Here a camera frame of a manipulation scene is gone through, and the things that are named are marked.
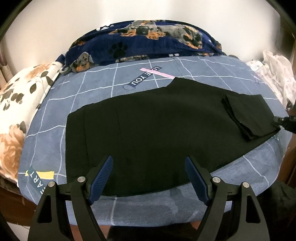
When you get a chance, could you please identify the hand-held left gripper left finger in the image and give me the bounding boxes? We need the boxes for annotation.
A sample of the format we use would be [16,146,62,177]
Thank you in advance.
[27,155,114,241]

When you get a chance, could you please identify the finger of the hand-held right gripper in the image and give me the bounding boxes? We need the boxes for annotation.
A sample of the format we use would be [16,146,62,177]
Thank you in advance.
[272,115,296,134]

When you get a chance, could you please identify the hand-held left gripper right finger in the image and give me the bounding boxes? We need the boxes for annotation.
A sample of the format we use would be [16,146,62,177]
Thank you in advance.
[184,155,270,241]

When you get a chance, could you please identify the black pants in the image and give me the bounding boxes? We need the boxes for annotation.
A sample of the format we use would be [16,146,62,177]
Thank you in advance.
[65,77,281,197]

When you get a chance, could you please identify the white patterned cloth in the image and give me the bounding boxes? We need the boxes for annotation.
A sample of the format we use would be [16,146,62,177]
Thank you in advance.
[245,50,296,110]

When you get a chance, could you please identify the blue grid bedsheet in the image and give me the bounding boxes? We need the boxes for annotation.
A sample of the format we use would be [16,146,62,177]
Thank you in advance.
[17,56,292,226]

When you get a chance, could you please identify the white floral pillow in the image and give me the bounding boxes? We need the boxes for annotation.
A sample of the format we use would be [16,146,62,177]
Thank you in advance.
[0,61,64,186]

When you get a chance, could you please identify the navy dog print blanket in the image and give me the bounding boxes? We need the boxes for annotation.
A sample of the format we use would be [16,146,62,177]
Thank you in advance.
[55,20,228,75]

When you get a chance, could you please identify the pink curtain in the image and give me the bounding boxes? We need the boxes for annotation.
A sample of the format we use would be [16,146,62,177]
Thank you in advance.
[0,35,11,84]

